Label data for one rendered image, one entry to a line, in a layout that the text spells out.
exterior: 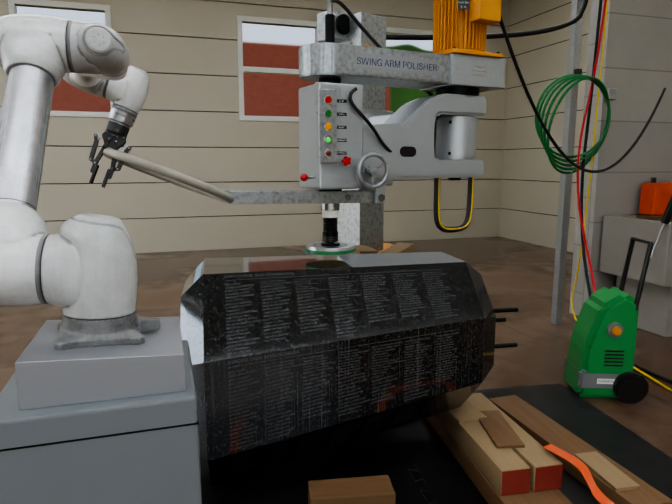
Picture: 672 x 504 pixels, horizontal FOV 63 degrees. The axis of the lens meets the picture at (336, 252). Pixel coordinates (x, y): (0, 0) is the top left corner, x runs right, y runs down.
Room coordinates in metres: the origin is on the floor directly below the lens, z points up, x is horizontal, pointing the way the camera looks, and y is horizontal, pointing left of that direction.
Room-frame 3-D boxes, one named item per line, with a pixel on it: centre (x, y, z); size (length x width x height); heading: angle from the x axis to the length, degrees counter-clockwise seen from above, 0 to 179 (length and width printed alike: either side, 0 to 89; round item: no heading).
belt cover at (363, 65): (2.51, -0.29, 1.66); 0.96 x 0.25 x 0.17; 116
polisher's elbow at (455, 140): (2.64, -0.57, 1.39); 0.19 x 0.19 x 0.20
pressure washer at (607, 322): (2.95, -1.50, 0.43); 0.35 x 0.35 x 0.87; 86
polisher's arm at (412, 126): (2.51, -0.33, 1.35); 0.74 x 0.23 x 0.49; 116
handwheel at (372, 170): (2.30, -0.14, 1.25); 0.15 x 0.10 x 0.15; 116
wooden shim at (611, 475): (1.98, -1.05, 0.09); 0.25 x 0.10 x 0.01; 11
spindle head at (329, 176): (2.39, -0.05, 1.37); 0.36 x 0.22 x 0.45; 116
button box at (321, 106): (2.22, 0.04, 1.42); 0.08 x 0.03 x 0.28; 116
